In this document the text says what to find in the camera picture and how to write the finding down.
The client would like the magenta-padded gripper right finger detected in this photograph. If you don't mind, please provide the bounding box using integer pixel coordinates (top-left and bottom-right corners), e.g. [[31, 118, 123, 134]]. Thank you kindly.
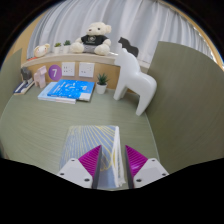
[[124, 144, 170, 190]]

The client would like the bright blue book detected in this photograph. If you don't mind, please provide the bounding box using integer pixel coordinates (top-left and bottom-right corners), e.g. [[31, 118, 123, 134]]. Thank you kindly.
[[46, 79, 96, 102]]

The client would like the wooden back ledge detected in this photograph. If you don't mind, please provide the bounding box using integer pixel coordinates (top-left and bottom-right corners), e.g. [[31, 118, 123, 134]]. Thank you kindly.
[[20, 52, 151, 91]]

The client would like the cream plush animal toy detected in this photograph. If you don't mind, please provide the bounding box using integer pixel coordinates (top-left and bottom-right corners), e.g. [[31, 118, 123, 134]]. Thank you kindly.
[[33, 43, 51, 59]]

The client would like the cream teddy bear black shirt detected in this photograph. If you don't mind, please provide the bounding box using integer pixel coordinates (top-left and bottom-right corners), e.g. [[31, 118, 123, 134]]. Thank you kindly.
[[69, 21, 113, 56]]

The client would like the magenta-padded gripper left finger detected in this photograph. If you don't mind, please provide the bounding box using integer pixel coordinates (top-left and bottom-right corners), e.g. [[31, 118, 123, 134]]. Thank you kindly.
[[57, 144, 103, 190]]

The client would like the green desk partition panel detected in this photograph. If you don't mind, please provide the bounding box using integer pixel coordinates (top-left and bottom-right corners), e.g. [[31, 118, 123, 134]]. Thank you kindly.
[[0, 48, 24, 116], [145, 40, 224, 174]]

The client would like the blue towel with yellow leaf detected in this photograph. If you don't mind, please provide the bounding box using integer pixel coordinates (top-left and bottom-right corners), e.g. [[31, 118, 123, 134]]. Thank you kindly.
[[59, 124, 127, 189]]

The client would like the small potted plant white pot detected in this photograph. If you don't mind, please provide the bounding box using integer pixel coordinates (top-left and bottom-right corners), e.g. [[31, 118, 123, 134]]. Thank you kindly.
[[53, 42, 63, 54], [62, 39, 72, 54], [95, 72, 109, 95]]

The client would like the white wall socket plate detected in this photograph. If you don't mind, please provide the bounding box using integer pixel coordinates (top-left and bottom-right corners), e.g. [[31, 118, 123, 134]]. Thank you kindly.
[[61, 61, 76, 77], [78, 62, 96, 79]]

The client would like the white pleated curtain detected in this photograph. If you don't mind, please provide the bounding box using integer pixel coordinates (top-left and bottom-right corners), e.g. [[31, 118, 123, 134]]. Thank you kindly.
[[27, 0, 214, 64]]

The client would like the small black horse figurine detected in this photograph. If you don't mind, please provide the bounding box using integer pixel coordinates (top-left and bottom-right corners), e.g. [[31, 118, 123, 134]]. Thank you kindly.
[[117, 36, 140, 58]]

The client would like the large white horse figurine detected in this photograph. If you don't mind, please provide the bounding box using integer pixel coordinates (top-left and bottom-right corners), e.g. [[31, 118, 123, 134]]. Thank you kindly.
[[113, 47, 158, 117]]

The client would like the pink horse figurine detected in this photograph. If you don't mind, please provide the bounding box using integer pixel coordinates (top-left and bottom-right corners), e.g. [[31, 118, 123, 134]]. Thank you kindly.
[[33, 65, 48, 89]]

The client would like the round purple number sign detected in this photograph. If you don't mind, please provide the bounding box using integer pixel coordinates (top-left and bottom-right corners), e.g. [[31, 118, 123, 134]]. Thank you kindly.
[[48, 64, 63, 82]]

